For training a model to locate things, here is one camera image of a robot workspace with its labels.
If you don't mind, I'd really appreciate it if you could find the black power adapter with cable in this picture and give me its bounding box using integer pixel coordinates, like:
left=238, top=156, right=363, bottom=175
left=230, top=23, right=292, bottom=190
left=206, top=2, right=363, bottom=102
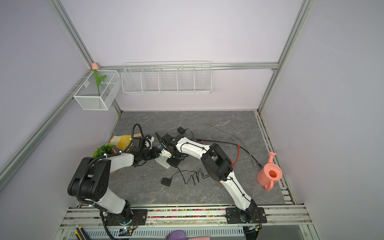
left=161, top=167, right=209, bottom=187

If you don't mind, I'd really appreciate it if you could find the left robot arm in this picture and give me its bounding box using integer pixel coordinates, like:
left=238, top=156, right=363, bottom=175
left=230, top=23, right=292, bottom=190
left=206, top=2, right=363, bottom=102
left=68, top=124, right=160, bottom=226

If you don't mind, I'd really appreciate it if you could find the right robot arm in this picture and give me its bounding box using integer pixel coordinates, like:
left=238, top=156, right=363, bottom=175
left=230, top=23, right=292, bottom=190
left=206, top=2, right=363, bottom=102
left=156, top=133, right=263, bottom=224

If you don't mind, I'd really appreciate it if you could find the yellow work glove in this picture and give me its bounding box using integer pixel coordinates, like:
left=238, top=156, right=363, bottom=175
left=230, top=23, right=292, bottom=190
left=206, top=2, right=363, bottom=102
left=110, top=134, right=143, bottom=152

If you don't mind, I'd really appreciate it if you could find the potted green plant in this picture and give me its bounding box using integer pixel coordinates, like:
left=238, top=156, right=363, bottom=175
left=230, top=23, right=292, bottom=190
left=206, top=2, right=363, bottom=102
left=92, top=144, right=116, bottom=160

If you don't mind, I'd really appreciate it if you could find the white mesh corner basket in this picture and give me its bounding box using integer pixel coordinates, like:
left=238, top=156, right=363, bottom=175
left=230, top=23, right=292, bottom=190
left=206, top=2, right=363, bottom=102
left=74, top=70, right=122, bottom=111

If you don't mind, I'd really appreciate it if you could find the purple object at bottom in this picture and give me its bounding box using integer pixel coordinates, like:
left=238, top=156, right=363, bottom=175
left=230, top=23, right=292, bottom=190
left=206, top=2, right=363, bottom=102
left=165, top=231, right=188, bottom=240

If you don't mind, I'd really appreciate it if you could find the pink watering can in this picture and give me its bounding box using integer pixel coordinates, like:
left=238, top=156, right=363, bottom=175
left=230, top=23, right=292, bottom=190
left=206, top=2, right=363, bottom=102
left=257, top=152, right=283, bottom=192

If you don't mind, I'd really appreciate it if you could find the artificial pink tulip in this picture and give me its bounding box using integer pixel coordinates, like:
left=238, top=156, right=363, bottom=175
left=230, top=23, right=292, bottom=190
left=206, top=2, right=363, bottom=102
left=92, top=63, right=107, bottom=97

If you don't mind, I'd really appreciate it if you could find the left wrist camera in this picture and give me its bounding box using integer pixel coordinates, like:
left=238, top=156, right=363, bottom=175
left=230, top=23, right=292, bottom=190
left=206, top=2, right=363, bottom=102
left=145, top=135, right=155, bottom=149

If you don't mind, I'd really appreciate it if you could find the red ethernet cable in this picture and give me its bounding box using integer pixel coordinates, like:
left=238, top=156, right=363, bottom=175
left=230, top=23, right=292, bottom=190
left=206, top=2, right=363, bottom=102
left=217, top=143, right=241, bottom=187

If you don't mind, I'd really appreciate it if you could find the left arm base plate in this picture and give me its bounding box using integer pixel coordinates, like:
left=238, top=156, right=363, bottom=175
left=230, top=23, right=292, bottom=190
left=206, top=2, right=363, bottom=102
left=104, top=209, right=148, bottom=227

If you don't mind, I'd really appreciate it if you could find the grey ethernet cable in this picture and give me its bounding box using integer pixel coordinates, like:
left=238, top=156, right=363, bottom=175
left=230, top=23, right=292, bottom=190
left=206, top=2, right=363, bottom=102
left=205, top=120, right=259, bottom=164

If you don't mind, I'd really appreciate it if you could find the white wire wall basket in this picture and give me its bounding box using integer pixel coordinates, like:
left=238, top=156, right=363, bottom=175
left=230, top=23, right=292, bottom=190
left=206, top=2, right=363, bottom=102
left=122, top=61, right=213, bottom=95

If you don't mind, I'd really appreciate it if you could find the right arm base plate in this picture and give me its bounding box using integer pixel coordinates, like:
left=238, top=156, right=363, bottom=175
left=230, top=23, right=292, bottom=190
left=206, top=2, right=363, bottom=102
left=225, top=206, right=267, bottom=224

